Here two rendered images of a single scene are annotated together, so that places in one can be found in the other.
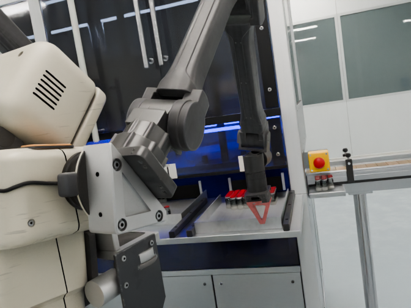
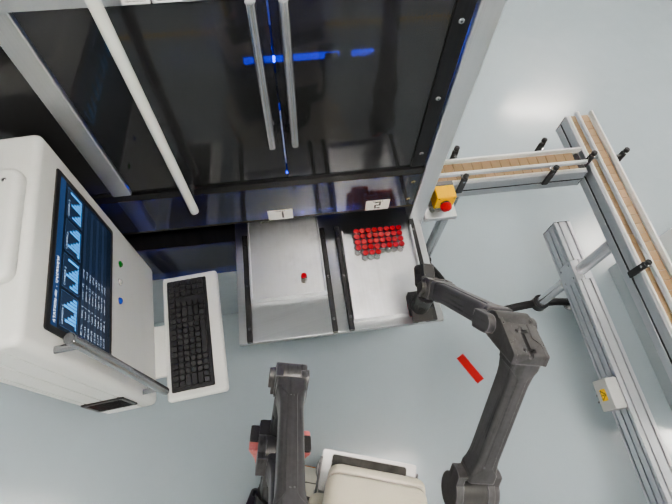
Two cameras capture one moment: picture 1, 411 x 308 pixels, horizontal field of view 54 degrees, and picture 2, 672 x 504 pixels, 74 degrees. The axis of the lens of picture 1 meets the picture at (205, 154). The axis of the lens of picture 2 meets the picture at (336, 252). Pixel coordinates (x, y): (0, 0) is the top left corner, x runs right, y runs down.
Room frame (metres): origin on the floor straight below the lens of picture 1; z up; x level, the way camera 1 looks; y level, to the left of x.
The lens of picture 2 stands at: (0.79, 0.34, 2.35)
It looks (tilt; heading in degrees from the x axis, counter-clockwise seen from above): 63 degrees down; 334
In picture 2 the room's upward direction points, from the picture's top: 3 degrees clockwise
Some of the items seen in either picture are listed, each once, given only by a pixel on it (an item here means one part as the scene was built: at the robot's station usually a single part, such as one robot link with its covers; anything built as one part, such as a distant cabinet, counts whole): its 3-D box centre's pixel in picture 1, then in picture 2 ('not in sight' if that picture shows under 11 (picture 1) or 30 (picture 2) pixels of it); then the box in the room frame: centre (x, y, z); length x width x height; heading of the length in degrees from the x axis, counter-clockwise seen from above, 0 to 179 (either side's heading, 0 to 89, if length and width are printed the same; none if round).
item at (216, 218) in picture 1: (246, 208); (383, 271); (1.31, -0.11, 0.90); 0.34 x 0.26 x 0.04; 164
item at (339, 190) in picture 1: (326, 190); (436, 203); (1.50, -0.44, 0.87); 0.14 x 0.13 x 0.02; 164
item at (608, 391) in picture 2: not in sight; (609, 394); (0.61, -0.84, 0.50); 0.12 x 0.05 x 0.09; 164
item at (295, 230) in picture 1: (202, 216); (334, 269); (1.39, 0.05, 0.87); 0.70 x 0.48 x 0.02; 74
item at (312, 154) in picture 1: (318, 160); (442, 195); (1.46, -0.41, 1.00); 0.08 x 0.07 x 0.07; 164
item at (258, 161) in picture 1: (254, 162); (424, 295); (1.12, -0.13, 1.08); 0.07 x 0.06 x 0.07; 156
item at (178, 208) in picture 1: (163, 207); (285, 253); (1.51, 0.19, 0.90); 0.34 x 0.26 x 0.04; 164
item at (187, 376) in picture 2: not in sight; (189, 330); (1.39, 0.59, 0.82); 0.40 x 0.14 x 0.02; 169
